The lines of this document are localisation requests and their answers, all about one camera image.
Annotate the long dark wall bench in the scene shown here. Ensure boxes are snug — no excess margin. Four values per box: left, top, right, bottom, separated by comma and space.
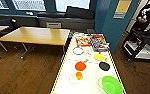
0, 13, 95, 33

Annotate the black bench cushion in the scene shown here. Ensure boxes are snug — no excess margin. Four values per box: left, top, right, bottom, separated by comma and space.
64, 5, 95, 20

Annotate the green plastic bowl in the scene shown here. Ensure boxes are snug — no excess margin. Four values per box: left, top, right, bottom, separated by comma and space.
100, 75, 124, 94

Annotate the white yellow-edged air hockey table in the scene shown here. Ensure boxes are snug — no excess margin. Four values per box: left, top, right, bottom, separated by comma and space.
50, 31, 128, 94

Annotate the yellow wall poster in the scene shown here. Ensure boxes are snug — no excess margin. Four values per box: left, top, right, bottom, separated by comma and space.
113, 0, 133, 19

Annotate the large light wooden table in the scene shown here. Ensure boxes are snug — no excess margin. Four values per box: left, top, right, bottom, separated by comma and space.
0, 26, 72, 61

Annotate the grey vent panel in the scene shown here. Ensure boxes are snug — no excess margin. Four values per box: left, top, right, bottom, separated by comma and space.
45, 21, 63, 29

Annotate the orange plate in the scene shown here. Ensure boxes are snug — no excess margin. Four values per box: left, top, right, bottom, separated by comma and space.
74, 59, 89, 72

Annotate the blue board game box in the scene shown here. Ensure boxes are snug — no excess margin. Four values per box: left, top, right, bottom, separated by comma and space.
89, 34, 110, 53

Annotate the red board game box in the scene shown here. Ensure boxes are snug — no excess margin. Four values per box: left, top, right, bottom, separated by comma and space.
74, 36, 91, 48

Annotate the black wheeled cart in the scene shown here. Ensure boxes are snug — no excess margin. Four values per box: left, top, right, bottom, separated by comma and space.
120, 24, 150, 63

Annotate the small white sill device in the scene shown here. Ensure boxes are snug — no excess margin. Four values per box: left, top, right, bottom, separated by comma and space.
25, 11, 35, 16

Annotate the blue ring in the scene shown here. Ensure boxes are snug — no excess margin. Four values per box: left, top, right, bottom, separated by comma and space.
72, 46, 85, 56

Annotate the small orange plastic bowl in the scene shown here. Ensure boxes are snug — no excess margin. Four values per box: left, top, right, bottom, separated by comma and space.
75, 71, 84, 81

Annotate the black chair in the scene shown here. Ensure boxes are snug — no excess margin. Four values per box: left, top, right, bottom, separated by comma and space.
0, 17, 17, 31

